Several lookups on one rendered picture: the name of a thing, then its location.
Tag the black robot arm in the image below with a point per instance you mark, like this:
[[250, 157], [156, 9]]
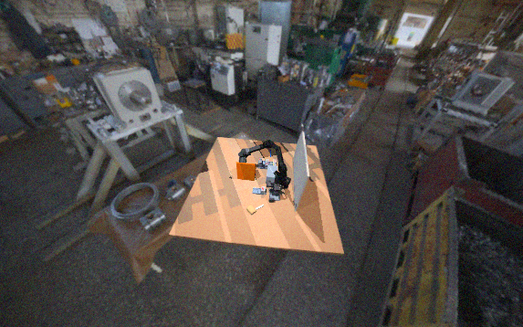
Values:
[[281, 174]]

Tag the dark grey flat panel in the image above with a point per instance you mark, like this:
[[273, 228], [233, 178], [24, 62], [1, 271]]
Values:
[[301, 168]]

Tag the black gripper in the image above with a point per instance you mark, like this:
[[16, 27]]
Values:
[[269, 184]]

